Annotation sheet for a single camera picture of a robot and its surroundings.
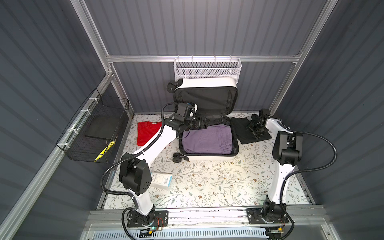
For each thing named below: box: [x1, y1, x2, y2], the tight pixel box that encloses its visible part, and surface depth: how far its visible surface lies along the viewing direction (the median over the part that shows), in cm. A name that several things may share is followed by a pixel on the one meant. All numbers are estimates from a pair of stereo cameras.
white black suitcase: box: [166, 77, 239, 163], surface depth 95 cm
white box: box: [150, 172, 173, 191], surface depth 84 cm
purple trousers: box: [182, 124, 232, 155], surface depth 98 cm
